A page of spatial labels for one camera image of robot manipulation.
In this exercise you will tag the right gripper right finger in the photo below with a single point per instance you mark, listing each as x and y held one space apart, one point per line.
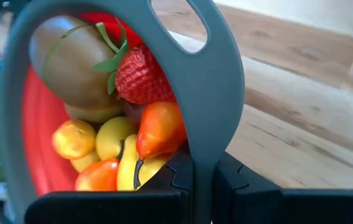
273 208

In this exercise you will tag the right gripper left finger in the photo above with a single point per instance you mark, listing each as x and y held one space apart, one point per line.
117 208

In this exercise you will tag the orange red pear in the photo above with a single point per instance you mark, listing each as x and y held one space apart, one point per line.
161 130
99 177

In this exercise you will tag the small orange peach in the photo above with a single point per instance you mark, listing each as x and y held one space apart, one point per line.
74 138

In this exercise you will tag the green kiwi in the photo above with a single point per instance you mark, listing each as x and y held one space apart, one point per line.
95 114

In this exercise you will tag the red collapsible bowl grey rim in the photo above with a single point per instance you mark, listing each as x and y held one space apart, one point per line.
213 93

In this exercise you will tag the red strawberry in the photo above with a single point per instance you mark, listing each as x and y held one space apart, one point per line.
142 77

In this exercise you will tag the brown kiwi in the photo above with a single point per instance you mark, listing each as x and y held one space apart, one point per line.
71 62

